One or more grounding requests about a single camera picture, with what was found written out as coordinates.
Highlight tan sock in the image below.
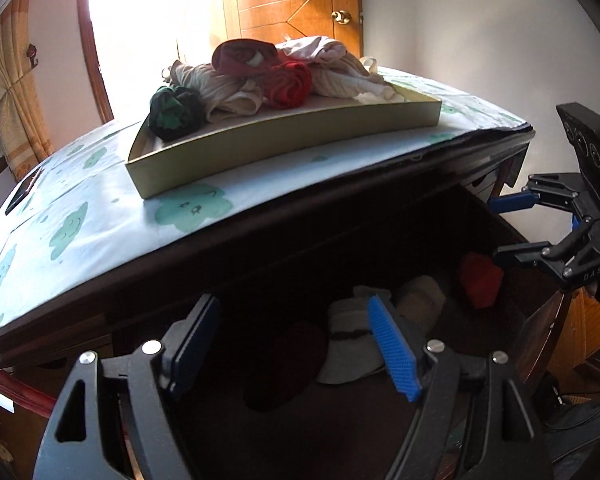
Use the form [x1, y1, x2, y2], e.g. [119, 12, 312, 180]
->
[397, 276, 449, 334]

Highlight wooden door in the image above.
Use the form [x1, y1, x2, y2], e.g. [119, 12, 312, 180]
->
[220, 0, 364, 61]

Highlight dark wooden table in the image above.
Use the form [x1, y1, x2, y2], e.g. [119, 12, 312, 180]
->
[0, 125, 537, 377]

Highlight maroon cloth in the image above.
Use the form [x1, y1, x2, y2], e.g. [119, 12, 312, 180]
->
[242, 321, 329, 414]

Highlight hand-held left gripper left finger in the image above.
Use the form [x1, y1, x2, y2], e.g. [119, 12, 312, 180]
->
[32, 294, 224, 480]

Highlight tied beige window curtain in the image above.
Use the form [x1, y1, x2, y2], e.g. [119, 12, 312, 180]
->
[0, 0, 56, 186]

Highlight red curved bar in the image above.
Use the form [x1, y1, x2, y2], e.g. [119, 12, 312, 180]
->
[0, 359, 57, 419]

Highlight grey socks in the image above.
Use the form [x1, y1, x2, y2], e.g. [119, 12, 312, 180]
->
[315, 285, 397, 386]

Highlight cloud print tablecloth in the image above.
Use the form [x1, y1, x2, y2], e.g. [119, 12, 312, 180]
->
[0, 66, 532, 347]

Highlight red knit garment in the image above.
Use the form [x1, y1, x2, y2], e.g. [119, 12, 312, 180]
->
[262, 60, 314, 110]

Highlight shallow cardboard tray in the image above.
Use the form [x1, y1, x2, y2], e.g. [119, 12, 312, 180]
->
[126, 82, 443, 200]

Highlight black smartphone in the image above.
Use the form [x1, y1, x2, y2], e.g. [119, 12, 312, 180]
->
[4, 166, 44, 216]

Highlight brown door frame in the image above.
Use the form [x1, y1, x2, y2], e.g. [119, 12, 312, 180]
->
[76, 0, 114, 122]

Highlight green striped underwear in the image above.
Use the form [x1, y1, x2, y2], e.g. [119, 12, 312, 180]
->
[147, 85, 209, 142]

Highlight bright red fleece cloth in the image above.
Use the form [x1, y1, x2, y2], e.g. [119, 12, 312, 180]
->
[459, 252, 505, 310]

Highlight dark red underwear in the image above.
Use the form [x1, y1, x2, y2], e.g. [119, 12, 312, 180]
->
[211, 38, 291, 81]

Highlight beige dotted underwear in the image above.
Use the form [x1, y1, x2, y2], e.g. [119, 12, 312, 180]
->
[166, 59, 267, 122]

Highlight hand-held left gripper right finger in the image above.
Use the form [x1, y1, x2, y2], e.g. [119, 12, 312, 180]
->
[367, 295, 551, 480]

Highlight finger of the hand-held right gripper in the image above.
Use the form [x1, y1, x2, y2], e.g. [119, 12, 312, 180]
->
[492, 220, 599, 282]
[487, 174, 587, 216]

